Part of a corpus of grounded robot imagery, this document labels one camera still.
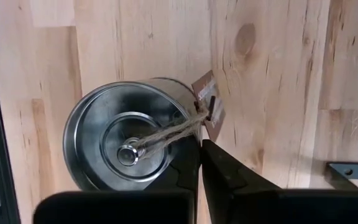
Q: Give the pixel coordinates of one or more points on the silver tin candle with tag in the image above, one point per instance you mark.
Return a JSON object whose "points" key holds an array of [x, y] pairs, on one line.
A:
{"points": [[104, 130]]}

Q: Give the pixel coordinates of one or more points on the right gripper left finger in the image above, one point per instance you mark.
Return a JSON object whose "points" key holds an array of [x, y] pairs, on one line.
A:
{"points": [[182, 177]]}

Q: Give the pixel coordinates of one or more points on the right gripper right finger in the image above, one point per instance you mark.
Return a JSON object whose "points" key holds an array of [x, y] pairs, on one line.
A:
{"points": [[225, 186]]}

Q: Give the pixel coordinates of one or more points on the black aluminium table frame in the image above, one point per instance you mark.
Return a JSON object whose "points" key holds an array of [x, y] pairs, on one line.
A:
{"points": [[7, 186]]}

